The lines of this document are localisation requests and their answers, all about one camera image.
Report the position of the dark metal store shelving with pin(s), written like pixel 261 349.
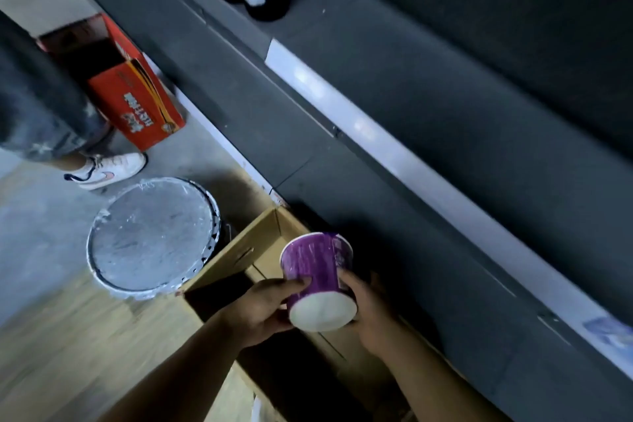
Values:
pixel 445 115

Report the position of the brown cardboard box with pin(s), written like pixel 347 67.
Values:
pixel 237 248

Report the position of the person's left hand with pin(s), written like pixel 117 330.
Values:
pixel 262 310

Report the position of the purple cup noodle bowl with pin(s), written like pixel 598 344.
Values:
pixel 316 263

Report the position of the blue price tag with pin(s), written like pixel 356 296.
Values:
pixel 610 330

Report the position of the person's right hand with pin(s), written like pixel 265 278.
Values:
pixel 373 323

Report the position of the person's right forearm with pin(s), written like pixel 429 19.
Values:
pixel 435 387

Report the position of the red orange package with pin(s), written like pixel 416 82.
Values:
pixel 133 95

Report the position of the person's left forearm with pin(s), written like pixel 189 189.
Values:
pixel 183 377

